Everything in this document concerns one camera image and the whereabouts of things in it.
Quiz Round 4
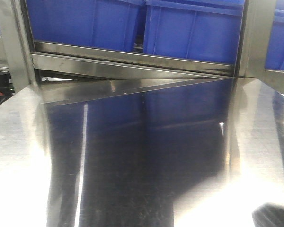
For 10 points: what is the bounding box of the blue plastic bin left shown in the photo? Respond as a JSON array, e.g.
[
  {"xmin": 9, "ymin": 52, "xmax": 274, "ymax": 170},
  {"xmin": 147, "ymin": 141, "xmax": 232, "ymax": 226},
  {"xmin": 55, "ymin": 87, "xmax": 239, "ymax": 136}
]
[{"xmin": 26, "ymin": 0, "xmax": 145, "ymax": 52}]

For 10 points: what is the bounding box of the blue plastic bin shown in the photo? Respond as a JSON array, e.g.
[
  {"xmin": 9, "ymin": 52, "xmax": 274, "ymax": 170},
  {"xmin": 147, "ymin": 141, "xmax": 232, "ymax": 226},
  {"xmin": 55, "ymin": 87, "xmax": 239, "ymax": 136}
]
[
  {"xmin": 143, "ymin": 0, "xmax": 243, "ymax": 64},
  {"xmin": 26, "ymin": 0, "xmax": 145, "ymax": 52}
]

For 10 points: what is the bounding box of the blue plastic bin right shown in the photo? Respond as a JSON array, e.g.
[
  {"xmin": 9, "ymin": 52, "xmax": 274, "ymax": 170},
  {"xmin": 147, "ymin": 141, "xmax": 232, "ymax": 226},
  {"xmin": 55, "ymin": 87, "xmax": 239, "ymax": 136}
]
[{"xmin": 143, "ymin": 0, "xmax": 243, "ymax": 64}]

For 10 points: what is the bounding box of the blue bin far right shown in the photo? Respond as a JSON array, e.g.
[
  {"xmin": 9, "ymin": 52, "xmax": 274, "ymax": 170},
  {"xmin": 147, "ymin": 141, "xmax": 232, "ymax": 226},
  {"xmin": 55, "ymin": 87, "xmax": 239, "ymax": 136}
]
[{"xmin": 265, "ymin": 9, "xmax": 284, "ymax": 70}]

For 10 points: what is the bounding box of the black round object corner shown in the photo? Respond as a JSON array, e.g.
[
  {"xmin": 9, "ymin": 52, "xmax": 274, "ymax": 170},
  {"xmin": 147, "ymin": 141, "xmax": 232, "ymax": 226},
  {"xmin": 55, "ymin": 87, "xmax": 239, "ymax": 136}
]
[{"xmin": 252, "ymin": 203, "xmax": 284, "ymax": 227}]

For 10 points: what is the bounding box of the stainless steel shelf frame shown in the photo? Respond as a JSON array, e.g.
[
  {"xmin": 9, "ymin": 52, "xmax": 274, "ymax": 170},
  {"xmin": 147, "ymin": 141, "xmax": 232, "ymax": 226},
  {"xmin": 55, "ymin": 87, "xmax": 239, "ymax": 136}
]
[{"xmin": 0, "ymin": 0, "xmax": 284, "ymax": 95}]

